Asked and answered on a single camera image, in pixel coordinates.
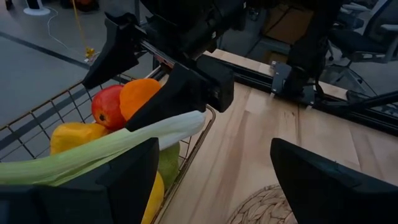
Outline gold wire basket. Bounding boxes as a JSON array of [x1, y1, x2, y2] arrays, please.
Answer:
[[0, 73, 217, 224]]

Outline round woven placemat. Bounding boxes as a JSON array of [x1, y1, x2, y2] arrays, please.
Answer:
[[226, 184, 299, 224]]

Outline red and yellow apple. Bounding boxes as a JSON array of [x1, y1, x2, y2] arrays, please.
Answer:
[[91, 84, 127, 131]]

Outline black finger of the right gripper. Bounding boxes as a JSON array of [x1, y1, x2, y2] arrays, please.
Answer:
[[125, 55, 235, 133], [81, 11, 147, 90]]

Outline yellow cord with clip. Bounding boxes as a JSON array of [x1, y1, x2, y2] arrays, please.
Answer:
[[71, 0, 96, 60]]

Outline green pear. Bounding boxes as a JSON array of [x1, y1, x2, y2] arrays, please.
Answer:
[[157, 142, 181, 190]]

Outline cardboard box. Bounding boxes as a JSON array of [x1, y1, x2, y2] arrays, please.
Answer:
[[262, 2, 313, 44]]

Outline green and white leek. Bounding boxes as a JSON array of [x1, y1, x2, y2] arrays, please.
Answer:
[[0, 110, 208, 187]]

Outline orange citrus fruit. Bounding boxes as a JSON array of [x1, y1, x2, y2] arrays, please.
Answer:
[[119, 78, 162, 122]]

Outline white round stand base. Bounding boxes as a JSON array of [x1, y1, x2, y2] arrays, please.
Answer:
[[23, 0, 50, 16]]

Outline grey office chair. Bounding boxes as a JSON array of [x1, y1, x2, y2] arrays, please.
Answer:
[[329, 0, 398, 65]]

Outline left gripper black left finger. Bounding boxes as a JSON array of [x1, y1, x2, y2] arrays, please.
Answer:
[[0, 138, 160, 224]]

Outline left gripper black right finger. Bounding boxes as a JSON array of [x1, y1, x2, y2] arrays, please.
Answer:
[[269, 138, 398, 224]]

